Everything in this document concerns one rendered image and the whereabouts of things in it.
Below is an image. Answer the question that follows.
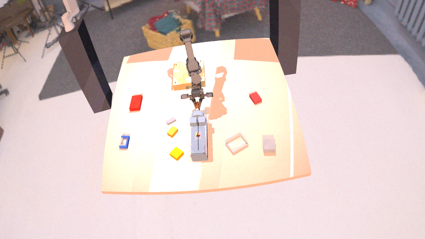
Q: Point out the blue rectangular block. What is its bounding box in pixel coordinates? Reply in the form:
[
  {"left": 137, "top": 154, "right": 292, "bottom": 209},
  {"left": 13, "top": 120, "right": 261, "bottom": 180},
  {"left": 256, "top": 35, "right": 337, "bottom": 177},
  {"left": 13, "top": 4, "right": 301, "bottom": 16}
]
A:
[{"left": 119, "top": 134, "right": 130, "bottom": 149}]

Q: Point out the red rectangular block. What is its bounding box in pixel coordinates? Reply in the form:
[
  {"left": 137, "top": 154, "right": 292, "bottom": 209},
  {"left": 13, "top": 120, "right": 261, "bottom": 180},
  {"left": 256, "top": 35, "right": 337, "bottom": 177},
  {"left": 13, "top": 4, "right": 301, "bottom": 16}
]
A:
[
  {"left": 129, "top": 95, "right": 143, "bottom": 111},
  {"left": 249, "top": 92, "right": 262, "bottom": 104}
]

